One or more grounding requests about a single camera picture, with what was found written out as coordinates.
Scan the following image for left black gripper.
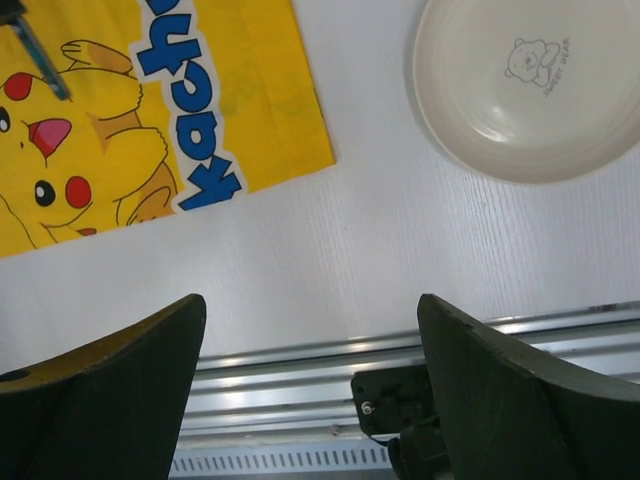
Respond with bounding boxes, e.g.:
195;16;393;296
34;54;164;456
0;0;25;26

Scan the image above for green handled silver spoon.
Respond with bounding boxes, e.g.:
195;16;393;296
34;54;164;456
6;7;71;100

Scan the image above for yellow Pikachu placemat cloth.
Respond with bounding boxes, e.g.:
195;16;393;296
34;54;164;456
1;1;335;257

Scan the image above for slotted cable duct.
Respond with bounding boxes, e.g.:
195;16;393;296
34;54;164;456
169;442;391;478

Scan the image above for cream bear plate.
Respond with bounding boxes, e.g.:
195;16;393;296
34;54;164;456
411;1;639;184

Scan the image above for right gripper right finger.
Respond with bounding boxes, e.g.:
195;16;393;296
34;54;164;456
417;294;639;479

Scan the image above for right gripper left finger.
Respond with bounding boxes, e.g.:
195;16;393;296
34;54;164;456
1;294;206;479

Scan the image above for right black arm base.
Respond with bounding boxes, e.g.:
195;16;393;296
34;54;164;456
350;365;453;479

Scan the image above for aluminium front rail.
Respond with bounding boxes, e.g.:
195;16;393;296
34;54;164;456
178;302;639;449

